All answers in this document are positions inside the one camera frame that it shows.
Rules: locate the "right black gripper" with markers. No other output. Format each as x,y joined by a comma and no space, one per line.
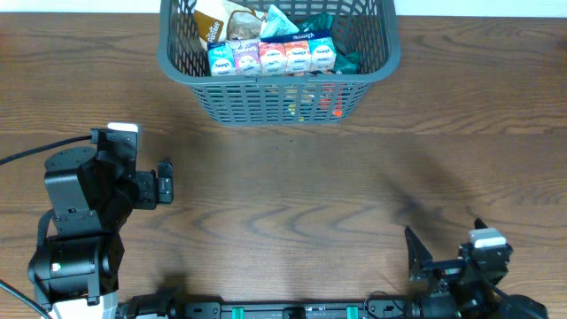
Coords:
441,266

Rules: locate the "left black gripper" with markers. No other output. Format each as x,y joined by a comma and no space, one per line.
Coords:
148,190

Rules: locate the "beige paper pouch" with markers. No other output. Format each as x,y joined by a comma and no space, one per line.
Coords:
222,20

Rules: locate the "red spaghetti pasta pack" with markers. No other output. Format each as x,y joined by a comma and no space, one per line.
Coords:
331,102

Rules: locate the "small mint green packet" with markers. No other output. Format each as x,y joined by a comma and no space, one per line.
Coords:
276,23

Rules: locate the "green Nescafe coffee bag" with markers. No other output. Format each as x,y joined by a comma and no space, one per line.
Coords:
348,64

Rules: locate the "Kleenex tissue multipack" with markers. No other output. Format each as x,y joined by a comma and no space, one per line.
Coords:
306,52

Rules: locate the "grey plastic basket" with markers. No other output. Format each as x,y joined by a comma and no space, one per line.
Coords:
367,26

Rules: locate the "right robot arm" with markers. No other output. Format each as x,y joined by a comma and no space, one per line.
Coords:
467,286

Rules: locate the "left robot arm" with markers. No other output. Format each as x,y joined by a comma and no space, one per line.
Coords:
93,190

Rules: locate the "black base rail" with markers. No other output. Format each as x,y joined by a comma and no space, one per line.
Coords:
381,308

